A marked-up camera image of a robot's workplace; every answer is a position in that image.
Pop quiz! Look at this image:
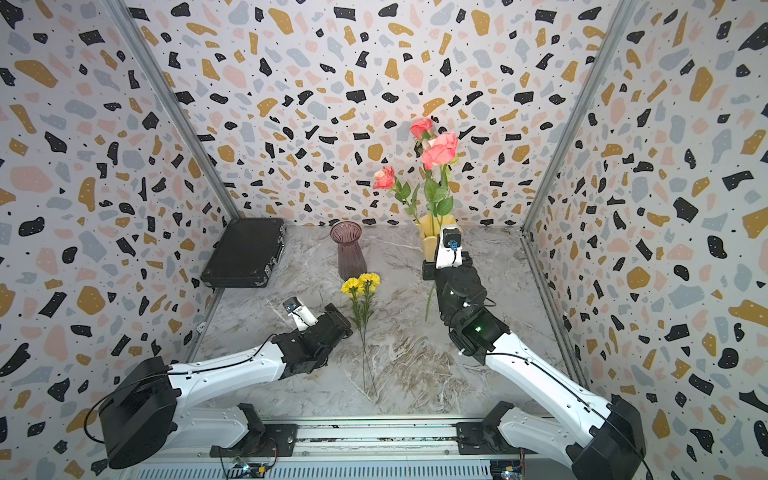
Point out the yellow carnation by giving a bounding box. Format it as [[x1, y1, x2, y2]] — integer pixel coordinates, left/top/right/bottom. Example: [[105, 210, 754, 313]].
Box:
[[358, 273, 381, 326], [341, 275, 371, 391]]

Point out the pink rose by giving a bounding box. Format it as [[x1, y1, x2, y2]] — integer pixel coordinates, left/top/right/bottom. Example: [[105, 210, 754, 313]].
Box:
[[418, 131, 461, 322], [373, 166, 419, 223], [410, 118, 435, 159]]

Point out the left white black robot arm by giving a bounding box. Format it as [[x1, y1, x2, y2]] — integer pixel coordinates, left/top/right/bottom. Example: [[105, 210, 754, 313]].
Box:
[[92, 298, 352, 470]]

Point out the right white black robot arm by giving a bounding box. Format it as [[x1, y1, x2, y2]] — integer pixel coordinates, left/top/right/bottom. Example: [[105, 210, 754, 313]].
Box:
[[422, 253, 647, 479]]

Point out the yellow ruffled glass vase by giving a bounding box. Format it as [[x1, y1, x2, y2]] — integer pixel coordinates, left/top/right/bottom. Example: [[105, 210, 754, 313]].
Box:
[[418, 213, 457, 262]]

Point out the purple glass vase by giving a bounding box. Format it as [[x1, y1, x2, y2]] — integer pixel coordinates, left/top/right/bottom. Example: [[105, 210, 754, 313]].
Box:
[[330, 221, 367, 281]]

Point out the black briefcase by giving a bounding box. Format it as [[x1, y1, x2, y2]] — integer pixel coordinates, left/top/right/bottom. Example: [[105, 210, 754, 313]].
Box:
[[200, 218, 286, 288]]

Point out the green circuit board left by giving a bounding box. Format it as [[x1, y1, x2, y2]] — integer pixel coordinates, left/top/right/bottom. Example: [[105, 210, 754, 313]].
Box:
[[229, 459, 273, 479]]

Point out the circuit board right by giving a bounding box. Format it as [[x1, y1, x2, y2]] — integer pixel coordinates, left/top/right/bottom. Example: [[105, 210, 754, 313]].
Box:
[[490, 460, 524, 480]]

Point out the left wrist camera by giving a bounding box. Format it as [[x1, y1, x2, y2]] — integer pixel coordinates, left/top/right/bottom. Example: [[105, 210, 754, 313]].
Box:
[[283, 297, 318, 331]]

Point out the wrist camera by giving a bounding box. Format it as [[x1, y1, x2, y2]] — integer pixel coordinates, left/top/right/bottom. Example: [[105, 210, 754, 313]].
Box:
[[435, 225, 462, 269], [283, 297, 318, 331]]

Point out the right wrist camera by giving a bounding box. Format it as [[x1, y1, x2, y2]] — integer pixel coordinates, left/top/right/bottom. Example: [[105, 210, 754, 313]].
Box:
[[435, 225, 462, 269]]

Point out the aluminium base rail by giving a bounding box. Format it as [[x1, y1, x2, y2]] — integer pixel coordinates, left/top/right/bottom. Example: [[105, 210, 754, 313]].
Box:
[[118, 417, 578, 479]]

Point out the left aluminium frame post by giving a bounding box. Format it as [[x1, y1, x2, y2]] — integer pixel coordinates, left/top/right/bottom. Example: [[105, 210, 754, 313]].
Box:
[[101, 1, 241, 222]]

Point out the aluminium frame post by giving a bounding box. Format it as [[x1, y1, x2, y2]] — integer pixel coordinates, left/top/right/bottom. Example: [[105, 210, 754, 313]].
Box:
[[521, 0, 638, 235], [101, 1, 241, 222]]

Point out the right aluminium frame post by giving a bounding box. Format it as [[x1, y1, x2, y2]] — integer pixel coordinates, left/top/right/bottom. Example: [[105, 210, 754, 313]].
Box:
[[521, 0, 638, 235]]

